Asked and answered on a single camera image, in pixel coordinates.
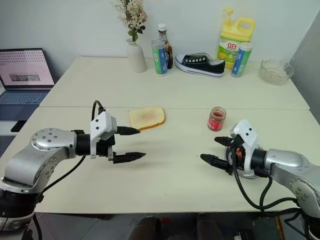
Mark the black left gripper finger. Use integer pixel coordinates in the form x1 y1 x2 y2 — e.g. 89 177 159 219
112 151 147 165
116 126 141 137

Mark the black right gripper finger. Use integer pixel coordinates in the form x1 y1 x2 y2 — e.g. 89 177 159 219
214 136 236 149
200 153 234 175

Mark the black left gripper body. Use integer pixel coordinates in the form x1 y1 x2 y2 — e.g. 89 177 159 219
95 134 118 164

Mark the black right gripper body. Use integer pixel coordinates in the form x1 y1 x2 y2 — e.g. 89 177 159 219
230 134 247 174

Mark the glass jar of red jam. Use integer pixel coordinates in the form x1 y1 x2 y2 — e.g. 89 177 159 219
207 106 227 131

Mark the slice of toast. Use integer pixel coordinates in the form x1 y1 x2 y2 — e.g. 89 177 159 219
128 105 166 131

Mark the dark rounded shape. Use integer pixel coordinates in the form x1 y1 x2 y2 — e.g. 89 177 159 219
129 216 162 240
196 213 227 240

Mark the white ceramic vase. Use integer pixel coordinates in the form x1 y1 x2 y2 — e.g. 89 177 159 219
126 37 147 74

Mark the black and white sneaker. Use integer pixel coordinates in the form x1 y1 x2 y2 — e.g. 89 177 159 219
174 52 226 78

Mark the clear tube blue green label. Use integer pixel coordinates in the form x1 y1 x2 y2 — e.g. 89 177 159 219
150 39 169 77
231 42 254 78

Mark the clear glass ashtray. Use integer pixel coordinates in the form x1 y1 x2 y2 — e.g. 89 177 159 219
258 58 295 86

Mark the black flat object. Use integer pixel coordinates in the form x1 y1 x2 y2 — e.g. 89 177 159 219
10 120 28 133

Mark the grey perforated panel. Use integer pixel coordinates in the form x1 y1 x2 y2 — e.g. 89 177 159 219
0 134 16 159

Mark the dark sauce bottle white cap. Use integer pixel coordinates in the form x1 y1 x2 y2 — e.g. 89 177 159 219
157 23 174 70

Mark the yellow dish soap pump bottle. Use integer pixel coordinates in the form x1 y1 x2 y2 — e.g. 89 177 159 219
216 7 256 71

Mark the open blue laptop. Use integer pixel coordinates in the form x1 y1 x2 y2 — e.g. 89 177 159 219
0 48 56 121

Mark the dried flower bouquet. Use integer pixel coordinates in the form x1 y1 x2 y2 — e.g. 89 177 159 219
112 0 149 42

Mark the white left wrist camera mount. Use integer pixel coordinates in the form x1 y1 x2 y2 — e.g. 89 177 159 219
89 111 118 160

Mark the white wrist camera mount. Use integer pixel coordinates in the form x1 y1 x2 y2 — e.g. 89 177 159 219
229 119 258 174
89 111 118 160

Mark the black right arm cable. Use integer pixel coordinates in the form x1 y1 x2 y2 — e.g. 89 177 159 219
231 146 305 216

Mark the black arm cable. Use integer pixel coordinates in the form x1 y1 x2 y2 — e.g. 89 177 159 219
231 146 305 216
39 100 105 198

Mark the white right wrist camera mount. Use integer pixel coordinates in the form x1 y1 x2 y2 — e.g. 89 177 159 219
229 119 258 174

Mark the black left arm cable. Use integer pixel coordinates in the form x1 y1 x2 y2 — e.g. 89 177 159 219
39 100 105 198

